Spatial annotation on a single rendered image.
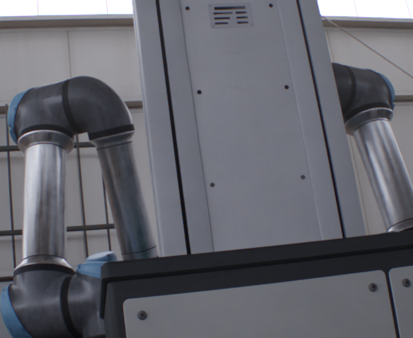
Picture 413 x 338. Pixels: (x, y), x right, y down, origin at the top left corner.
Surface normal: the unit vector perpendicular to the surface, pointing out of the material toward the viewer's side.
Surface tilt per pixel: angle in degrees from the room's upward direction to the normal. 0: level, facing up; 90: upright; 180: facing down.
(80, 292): 74
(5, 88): 92
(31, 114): 80
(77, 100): 104
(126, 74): 91
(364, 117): 129
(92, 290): 85
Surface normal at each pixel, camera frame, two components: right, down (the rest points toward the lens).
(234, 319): 0.14, -0.30
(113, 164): -0.16, 0.11
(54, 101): -0.26, -0.15
